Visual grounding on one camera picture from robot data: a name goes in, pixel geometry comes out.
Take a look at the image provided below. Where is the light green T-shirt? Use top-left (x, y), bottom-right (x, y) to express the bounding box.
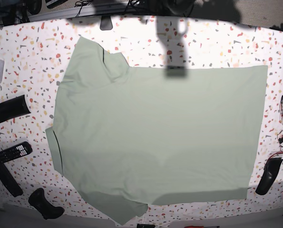
top-left (46, 38), bottom-right (268, 224)

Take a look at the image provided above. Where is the small black box bottom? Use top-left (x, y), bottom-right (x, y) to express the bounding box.
top-left (136, 224), bottom-right (155, 228)

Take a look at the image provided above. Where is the black TV remote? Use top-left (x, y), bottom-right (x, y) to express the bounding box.
top-left (0, 142), bottom-right (33, 163)

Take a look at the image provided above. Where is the black cylindrical speaker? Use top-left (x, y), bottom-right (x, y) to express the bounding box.
top-left (0, 95), bottom-right (31, 123)

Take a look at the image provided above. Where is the long black bar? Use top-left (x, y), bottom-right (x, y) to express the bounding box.
top-left (0, 161), bottom-right (23, 197)

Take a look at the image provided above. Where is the black camera stand base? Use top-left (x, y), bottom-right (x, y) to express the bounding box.
top-left (100, 16), bottom-right (113, 31)

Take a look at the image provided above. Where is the red handled screwdriver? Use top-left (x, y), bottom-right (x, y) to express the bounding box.
top-left (184, 226), bottom-right (220, 228)

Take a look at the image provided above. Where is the black curved handle right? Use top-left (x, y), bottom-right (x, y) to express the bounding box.
top-left (255, 158), bottom-right (283, 195)

